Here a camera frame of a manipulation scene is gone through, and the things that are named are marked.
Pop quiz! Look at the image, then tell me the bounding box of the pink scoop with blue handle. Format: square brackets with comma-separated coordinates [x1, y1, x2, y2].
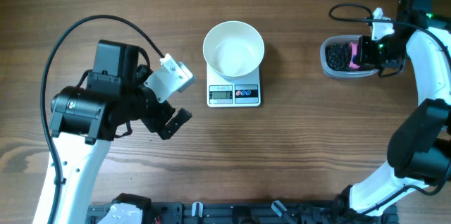
[349, 42, 359, 70]

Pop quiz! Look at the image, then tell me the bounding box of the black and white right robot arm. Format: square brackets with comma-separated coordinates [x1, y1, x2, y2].
[332, 0, 450, 222]

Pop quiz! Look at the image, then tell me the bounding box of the white digital kitchen scale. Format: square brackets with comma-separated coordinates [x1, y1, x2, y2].
[206, 66, 261, 108]

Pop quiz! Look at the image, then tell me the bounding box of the white bowl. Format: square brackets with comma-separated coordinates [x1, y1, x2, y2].
[202, 20, 265, 78]

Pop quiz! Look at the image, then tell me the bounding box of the black beans pile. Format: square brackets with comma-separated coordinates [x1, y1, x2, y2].
[326, 43, 351, 71]

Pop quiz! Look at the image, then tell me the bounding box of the clear plastic container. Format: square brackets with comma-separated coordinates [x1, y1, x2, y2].
[320, 35, 378, 79]

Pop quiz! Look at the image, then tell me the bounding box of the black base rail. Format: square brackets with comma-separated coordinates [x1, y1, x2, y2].
[86, 199, 399, 224]

